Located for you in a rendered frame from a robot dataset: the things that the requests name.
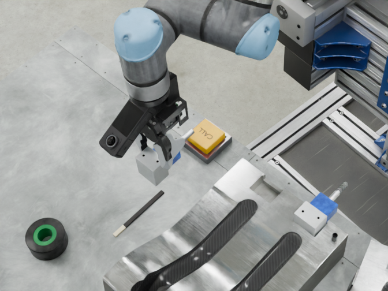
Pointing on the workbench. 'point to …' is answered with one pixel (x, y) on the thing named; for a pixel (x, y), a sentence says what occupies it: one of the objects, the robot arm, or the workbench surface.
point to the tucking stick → (138, 213)
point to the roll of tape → (55, 228)
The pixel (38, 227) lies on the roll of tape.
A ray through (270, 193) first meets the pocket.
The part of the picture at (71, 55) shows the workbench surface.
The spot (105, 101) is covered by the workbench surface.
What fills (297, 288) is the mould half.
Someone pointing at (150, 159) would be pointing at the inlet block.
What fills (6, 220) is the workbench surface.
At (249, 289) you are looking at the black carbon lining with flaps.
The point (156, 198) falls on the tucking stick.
